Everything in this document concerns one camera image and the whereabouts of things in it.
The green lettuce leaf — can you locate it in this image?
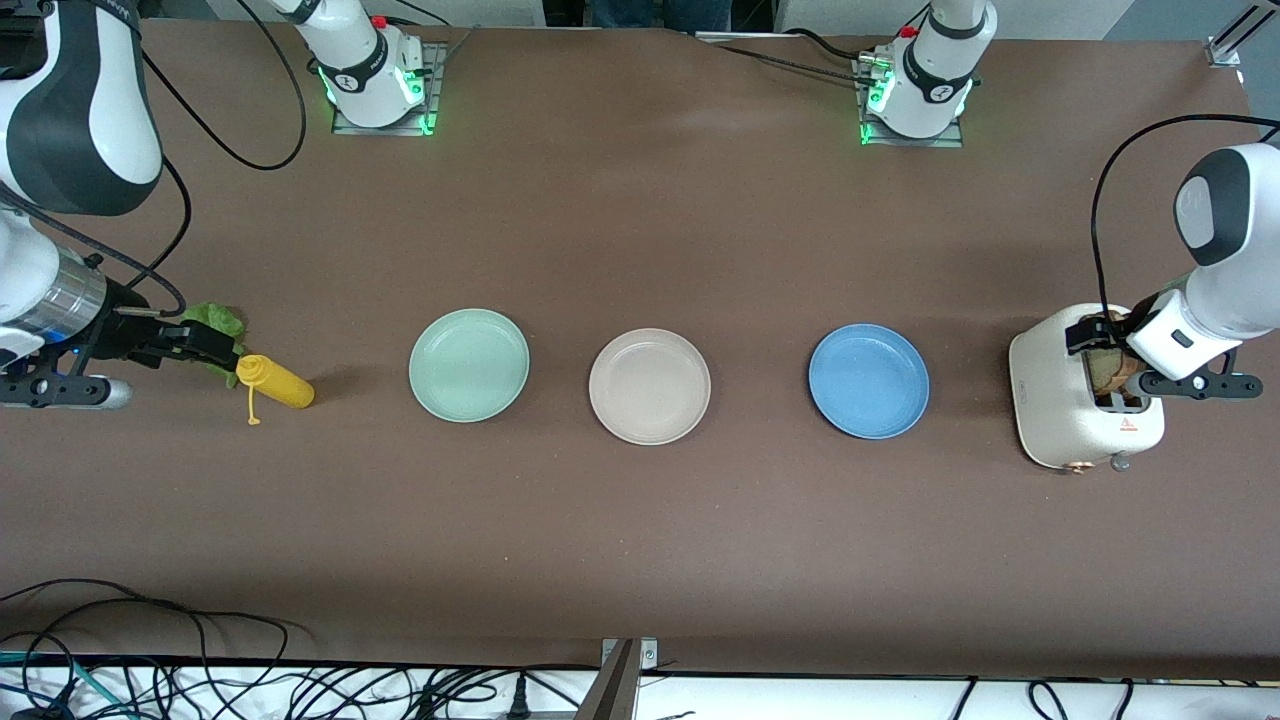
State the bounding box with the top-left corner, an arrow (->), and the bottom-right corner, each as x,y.
180,303 -> 248,386

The yellow squeeze bottle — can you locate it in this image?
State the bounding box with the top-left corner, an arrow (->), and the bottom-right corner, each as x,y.
235,354 -> 316,427

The blue plate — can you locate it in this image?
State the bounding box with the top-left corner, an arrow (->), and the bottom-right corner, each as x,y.
808,323 -> 931,440

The mint green plate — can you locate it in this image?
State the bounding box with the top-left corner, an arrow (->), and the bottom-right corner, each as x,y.
408,308 -> 531,424

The beige plate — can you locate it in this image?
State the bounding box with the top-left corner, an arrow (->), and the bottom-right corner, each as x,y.
588,328 -> 712,446

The white toaster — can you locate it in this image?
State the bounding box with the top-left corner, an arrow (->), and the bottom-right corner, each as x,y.
1008,303 -> 1167,473

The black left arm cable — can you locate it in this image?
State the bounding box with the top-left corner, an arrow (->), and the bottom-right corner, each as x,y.
1090,113 -> 1280,326

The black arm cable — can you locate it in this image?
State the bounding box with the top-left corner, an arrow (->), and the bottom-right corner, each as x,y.
0,0 -> 308,316
1090,113 -> 1280,326

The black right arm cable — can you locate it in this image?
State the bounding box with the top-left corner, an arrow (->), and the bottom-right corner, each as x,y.
0,0 -> 308,316

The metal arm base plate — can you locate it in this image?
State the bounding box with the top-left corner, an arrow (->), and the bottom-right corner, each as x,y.
330,40 -> 448,137
853,55 -> 967,149

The aluminium frame post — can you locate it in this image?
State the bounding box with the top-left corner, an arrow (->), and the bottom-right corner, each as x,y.
1205,0 -> 1269,69

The teal cable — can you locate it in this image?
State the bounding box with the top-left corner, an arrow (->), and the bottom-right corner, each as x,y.
0,650 -> 126,720

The black base cable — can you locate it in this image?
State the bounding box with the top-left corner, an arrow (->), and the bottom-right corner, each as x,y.
700,28 -> 881,83

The aluminium frame bracket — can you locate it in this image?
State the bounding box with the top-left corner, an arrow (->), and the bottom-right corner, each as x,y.
573,637 -> 661,720

